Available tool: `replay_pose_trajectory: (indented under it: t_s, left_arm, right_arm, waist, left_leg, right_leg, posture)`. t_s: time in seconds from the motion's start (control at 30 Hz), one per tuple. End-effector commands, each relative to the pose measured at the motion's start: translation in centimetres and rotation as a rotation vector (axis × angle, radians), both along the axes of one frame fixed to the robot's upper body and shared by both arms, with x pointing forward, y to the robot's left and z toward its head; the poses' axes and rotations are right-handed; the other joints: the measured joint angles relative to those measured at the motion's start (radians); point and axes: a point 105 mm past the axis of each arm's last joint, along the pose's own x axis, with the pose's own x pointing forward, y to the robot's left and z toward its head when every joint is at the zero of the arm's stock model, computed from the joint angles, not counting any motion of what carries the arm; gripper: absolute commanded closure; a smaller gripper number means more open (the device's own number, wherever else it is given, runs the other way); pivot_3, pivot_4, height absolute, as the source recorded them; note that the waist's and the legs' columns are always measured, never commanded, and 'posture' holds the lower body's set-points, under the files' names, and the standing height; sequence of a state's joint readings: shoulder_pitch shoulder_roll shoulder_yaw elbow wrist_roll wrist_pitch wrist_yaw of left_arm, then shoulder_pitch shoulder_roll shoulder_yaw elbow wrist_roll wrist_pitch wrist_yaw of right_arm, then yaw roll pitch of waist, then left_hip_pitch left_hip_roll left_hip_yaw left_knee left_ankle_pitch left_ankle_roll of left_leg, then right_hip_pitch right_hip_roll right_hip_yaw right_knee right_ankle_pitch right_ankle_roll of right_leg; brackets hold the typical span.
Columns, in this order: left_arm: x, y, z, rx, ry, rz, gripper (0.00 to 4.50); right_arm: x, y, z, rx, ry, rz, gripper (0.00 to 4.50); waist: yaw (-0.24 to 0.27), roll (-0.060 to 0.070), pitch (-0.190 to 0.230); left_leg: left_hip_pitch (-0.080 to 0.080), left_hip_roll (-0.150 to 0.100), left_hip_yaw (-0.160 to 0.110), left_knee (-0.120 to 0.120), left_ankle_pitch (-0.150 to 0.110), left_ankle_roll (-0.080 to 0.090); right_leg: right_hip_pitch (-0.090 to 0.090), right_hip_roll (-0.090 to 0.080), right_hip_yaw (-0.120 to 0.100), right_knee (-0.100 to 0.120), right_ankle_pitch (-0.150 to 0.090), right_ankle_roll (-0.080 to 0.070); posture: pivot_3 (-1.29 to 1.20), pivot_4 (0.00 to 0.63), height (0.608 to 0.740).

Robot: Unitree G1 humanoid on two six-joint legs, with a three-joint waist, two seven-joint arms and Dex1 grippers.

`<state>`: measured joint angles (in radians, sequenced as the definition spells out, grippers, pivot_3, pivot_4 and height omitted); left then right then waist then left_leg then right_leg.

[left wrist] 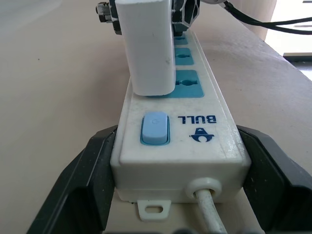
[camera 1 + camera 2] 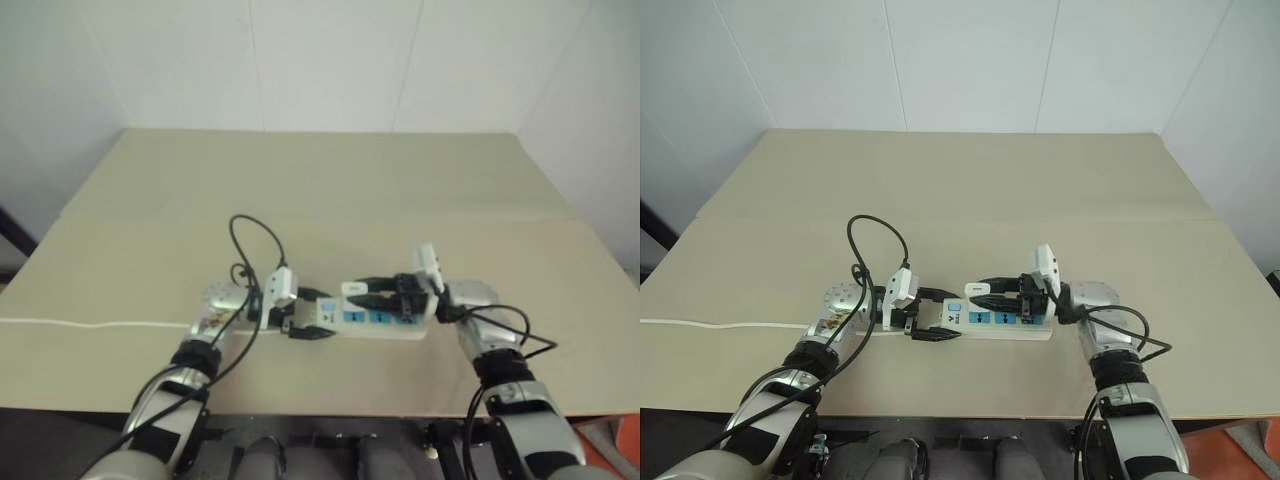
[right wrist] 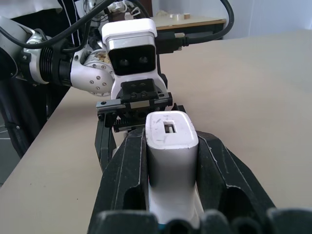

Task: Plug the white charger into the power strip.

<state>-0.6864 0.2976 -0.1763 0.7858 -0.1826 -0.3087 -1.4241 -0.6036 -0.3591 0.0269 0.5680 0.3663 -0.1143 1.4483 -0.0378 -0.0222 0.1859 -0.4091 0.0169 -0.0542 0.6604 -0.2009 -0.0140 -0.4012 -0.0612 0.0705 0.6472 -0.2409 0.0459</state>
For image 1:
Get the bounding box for white power strip blue sockets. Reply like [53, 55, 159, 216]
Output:
[109, 30, 252, 221]

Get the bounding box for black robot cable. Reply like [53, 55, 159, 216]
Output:
[229, 0, 312, 36]
[223, 0, 312, 28]

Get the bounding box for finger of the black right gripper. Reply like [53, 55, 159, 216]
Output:
[172, 0, 201, 35]
[96, 0, 123, 36]

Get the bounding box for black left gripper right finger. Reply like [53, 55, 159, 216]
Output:
[237, 124, 312, 234]

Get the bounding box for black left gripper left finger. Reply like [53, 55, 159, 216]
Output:
[25, 124, 119, 234]

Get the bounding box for white charger block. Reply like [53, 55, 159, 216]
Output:
[114, 0, 176, 97]

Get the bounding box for white power strip cord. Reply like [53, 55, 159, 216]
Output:
[193, 189, 229, 234]

